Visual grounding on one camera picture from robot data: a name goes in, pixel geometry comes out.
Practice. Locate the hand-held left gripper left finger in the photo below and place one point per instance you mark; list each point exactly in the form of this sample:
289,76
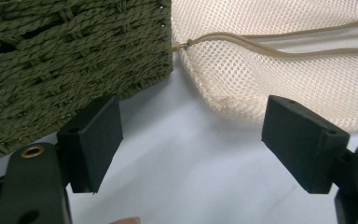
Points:
90,140

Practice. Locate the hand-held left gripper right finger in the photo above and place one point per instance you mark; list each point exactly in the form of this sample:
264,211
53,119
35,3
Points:
304,143

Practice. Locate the white mesh laundry bag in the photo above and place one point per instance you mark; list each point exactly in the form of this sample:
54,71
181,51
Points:
245,77

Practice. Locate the green woven basket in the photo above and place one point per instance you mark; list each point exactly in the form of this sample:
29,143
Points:
59,56

